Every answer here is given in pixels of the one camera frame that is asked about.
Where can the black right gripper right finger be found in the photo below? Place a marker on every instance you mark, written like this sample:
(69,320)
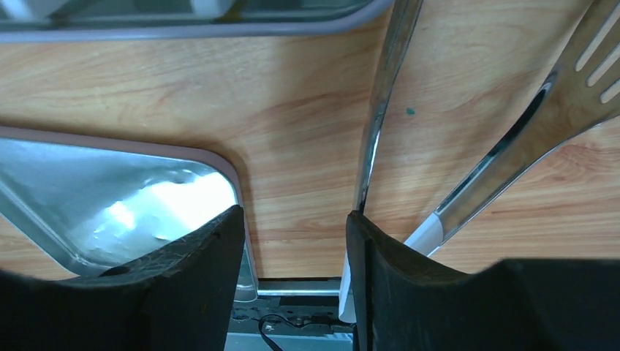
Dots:
(407,301)

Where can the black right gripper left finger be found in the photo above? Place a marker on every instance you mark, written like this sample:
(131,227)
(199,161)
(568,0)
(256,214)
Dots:
(178,297)

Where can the steel tongs with white hinge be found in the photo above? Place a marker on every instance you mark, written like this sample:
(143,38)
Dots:
(580,92)

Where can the divided silver tin box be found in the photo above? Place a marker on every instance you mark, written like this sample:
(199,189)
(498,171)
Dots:
(69,21)

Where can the silver tin lid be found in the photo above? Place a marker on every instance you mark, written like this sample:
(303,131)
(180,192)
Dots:
(95,203)

